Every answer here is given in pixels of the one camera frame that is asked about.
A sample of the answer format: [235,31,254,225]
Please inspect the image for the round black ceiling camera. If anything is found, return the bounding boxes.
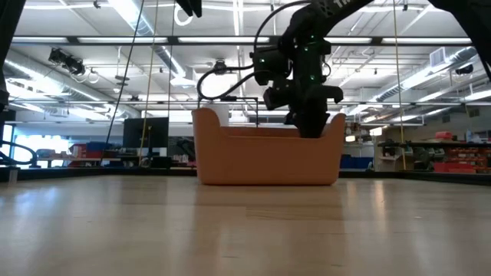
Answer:
[213,59,229,76]

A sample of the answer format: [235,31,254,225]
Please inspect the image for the white cable ring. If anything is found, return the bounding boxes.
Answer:
[173,3,194,27]

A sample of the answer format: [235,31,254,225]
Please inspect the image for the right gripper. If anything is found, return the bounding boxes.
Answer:
[284,48,344,139]

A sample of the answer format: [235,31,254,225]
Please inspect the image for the orange plastic bin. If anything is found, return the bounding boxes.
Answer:
[191,107,347,186]

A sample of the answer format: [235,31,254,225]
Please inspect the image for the white banner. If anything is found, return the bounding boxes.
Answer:
[209,103,230,116]

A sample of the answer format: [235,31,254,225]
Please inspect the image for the silver ceiling duct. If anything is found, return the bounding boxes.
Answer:
[107,0,187,77]

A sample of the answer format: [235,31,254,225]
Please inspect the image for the thin black hanging cable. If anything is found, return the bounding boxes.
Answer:
[166,0,176,120]

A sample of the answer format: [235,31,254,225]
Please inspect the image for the black monitor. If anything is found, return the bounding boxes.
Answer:
[122,117,170,158]

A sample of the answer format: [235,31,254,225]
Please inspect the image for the black hose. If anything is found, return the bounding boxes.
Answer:
[0,140,39,166]

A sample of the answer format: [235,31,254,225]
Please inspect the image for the black overhead light bar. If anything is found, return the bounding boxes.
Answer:
[11,35,473,48]

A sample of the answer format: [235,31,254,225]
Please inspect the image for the red parts shelf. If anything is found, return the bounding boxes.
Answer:
[377,130,491,174]

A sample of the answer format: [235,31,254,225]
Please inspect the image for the red and blue bins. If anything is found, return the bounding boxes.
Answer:
[68,141,124,160]

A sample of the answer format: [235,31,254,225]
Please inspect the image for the black ceiling camera cluster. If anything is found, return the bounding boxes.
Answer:
[48,47,87,77]

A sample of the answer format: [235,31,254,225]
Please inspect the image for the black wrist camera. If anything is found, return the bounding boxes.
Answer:
[262,86,296,111]

